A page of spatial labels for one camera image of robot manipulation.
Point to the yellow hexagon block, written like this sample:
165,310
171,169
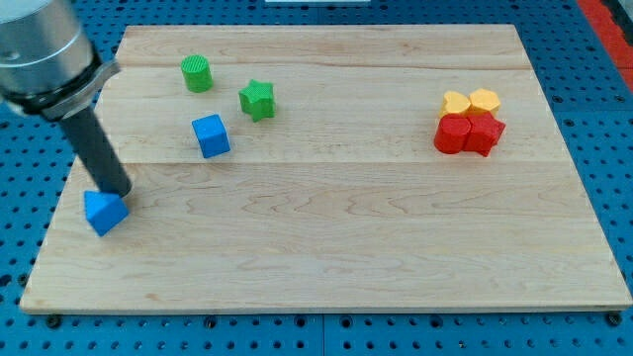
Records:
484,101

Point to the green star block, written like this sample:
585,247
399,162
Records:
257,100

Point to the yellow heart block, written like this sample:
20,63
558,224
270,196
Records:
454,103

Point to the red cylinder block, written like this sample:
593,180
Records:
452,133

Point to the green cylinder block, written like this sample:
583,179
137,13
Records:
197,73

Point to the wooden board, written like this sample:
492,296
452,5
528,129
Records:
340,203

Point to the red star block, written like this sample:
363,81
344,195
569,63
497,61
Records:
484,134

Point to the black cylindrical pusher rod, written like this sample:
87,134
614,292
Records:
89,141

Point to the blue triangle block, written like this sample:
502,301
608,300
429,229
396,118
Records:
104,211

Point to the blue cube block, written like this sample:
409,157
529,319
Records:
211,135

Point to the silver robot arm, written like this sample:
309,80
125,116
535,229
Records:
50,68

